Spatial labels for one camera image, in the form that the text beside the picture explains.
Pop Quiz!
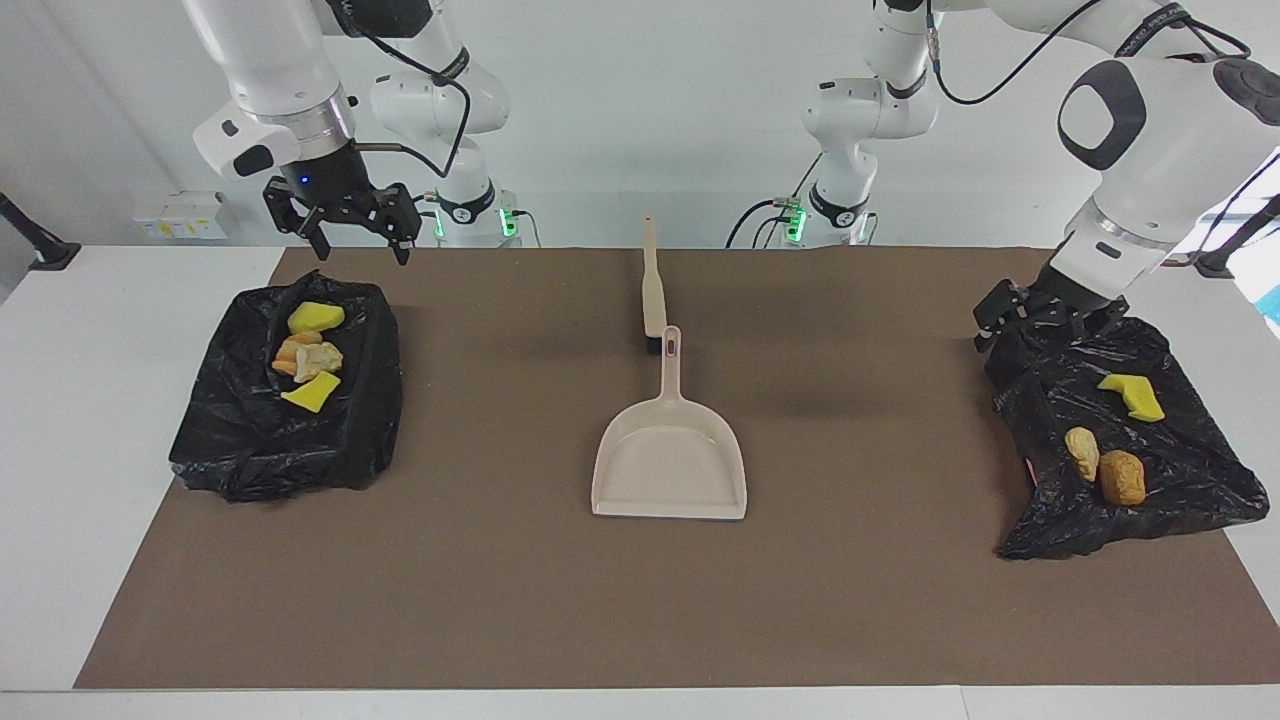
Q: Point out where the white wall socket box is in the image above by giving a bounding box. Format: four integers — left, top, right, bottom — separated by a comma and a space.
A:
133, 191, 229, 241

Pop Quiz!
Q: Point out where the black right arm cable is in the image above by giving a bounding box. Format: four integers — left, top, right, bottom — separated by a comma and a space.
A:
335, 0, 473, 181

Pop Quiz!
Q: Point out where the orange striped bread piece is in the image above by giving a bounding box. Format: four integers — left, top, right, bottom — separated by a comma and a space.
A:
272, 330, 326, 377

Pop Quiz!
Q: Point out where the orange striped croissant piece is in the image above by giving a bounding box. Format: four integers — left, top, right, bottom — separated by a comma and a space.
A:
1064, 427, 1102, 485

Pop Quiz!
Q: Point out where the black camera stand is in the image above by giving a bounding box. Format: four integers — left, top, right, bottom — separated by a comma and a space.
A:
1188, 195, 1280, 280
0, 192, 81, 272

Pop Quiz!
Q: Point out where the small yellow sponge wedge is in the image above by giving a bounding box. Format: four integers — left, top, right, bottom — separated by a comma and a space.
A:
288, 301, 347, 336

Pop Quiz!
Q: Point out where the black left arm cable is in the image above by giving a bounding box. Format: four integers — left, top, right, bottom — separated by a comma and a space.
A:
925, 0, 1280, 269

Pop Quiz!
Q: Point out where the pale flaky pastry piece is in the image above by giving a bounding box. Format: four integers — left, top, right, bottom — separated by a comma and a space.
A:
295, 341, 345, 383

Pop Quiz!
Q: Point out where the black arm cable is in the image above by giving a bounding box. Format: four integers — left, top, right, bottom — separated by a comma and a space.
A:
335, 0, 473, 181
925, 0, 1280, 269

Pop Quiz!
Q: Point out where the beige brush with black bristles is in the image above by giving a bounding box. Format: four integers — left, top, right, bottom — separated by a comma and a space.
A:
640, 214, 669, 353

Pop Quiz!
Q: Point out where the brown bread roll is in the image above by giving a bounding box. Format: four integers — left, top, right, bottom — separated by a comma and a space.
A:
1099, 450, 1149, 508

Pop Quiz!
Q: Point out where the beige plastic dustpan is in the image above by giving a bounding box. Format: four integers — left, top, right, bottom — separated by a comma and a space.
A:
591, 325, 749, 521

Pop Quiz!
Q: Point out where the large yellow sponge block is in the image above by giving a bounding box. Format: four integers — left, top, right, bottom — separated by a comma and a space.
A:
281, 371, 343, 414

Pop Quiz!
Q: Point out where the crumpled bin with black bag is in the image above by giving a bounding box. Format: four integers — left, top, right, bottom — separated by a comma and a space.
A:
985, 316, 1271, 561

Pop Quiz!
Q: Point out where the notched yellow sponge piece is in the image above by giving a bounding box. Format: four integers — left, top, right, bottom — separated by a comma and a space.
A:
1097, 374, 1167, 424

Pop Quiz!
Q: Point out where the black left base cable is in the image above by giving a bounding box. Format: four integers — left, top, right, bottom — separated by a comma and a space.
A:
725, 150, 823, 249

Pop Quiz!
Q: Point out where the boxy bin with black bag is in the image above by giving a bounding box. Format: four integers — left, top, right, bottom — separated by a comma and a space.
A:
168, 270, 404, 503

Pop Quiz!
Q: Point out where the brown table mat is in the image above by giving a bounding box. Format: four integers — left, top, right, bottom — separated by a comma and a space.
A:
73, 247, 1280, 691

